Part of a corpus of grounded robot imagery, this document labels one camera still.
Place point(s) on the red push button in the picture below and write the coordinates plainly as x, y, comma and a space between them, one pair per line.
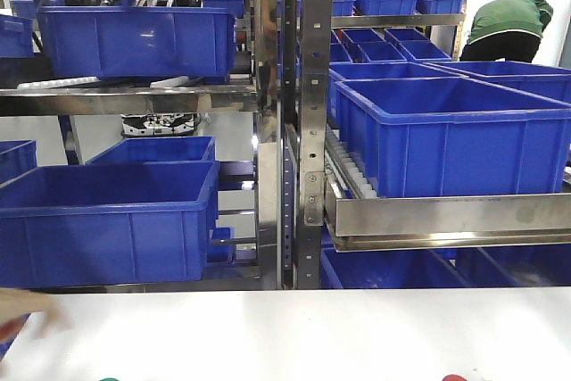
453, 377

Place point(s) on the person in green shirt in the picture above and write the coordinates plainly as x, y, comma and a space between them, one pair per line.
507, 29

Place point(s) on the large blue bin right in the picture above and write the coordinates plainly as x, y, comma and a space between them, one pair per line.
453, 136

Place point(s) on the blue bin behind lower left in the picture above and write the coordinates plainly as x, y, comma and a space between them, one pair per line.
158, 149

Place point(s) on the white roller track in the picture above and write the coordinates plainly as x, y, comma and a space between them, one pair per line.
348, 171

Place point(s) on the blue bin behind right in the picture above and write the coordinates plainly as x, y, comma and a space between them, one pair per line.
375, 70

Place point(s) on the blurred human hand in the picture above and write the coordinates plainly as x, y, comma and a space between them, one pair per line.
17, 304

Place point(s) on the blue bin bottom right shelf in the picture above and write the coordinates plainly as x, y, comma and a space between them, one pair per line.
408, 269

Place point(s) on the stainless steel shelf rack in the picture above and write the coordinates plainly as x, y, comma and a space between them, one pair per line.
273, 210

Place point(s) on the large blue bin upper left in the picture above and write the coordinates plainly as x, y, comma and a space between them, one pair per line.
128, 41

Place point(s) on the large blue bin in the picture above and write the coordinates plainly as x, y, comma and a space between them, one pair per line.
128, 41
108, 224
453, 136

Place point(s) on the large blue bin lower left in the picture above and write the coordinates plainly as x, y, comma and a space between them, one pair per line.
108, 224

